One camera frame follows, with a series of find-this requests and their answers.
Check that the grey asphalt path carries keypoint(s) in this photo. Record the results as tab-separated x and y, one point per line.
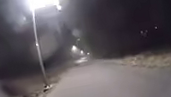
101	89

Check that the pale grass verge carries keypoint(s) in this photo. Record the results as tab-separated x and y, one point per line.
26	92
156	59

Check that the street lamp pole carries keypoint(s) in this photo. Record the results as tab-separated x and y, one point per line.
41	59

